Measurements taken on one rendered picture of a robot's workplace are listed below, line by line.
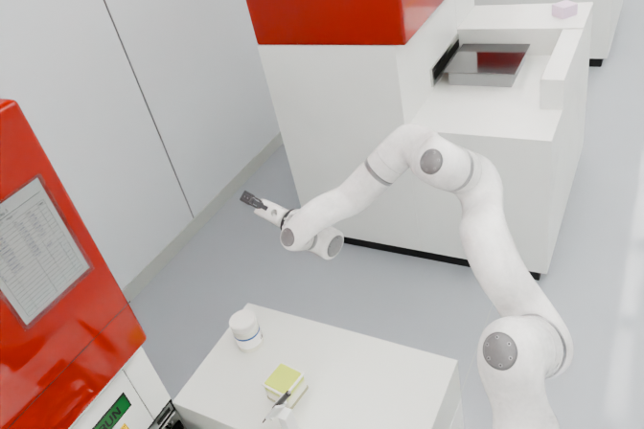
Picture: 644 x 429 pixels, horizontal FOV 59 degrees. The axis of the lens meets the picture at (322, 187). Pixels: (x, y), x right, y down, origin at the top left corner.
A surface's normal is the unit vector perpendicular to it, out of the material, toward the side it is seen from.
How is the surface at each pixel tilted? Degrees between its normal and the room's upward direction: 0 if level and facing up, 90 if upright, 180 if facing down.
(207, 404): 0
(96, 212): 90
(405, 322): 0
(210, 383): 0
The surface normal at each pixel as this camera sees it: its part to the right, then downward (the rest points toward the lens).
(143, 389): 0.87, 0.12
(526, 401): -0.33, 0.47
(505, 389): -0.58, 0.48
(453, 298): -0.19, -0.80
